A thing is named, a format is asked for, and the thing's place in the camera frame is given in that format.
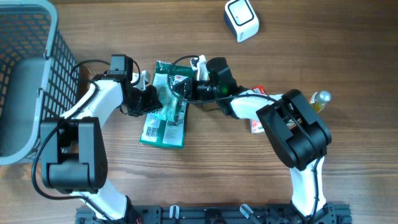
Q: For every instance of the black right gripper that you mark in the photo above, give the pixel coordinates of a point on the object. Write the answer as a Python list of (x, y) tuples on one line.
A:
[(198, 87)]

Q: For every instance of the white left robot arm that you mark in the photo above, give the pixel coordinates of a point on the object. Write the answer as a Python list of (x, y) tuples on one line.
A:
[(71, 162)]

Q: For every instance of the green glove package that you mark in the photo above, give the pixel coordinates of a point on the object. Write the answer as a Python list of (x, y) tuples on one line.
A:
[(167, 134)]

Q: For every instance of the yellow oil bottle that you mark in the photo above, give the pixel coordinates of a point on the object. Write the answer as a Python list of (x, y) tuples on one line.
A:
[(319, 100)]

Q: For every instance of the light green sachet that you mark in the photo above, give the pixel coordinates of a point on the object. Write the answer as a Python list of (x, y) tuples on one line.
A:
[(170, 104)]

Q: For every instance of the orange tissue pack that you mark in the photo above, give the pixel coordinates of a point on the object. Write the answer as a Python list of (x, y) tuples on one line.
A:
[(256, 127)]

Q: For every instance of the grey plastic basket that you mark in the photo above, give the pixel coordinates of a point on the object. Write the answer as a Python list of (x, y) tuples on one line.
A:
[(37, 80)]

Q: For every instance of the red sachet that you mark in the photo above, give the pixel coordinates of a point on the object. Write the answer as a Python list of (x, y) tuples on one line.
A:
[(259, 89)]

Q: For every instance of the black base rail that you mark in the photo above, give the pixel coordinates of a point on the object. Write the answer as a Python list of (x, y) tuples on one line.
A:
[(276, 213)]

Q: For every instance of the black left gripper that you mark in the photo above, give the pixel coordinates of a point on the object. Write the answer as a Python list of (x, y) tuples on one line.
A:
[(153, 104)]

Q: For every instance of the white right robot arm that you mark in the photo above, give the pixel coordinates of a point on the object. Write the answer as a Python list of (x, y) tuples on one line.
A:
[(294, 129)]

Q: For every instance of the white barcode scanner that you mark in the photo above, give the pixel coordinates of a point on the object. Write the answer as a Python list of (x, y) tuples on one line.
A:
[(241, 19)]

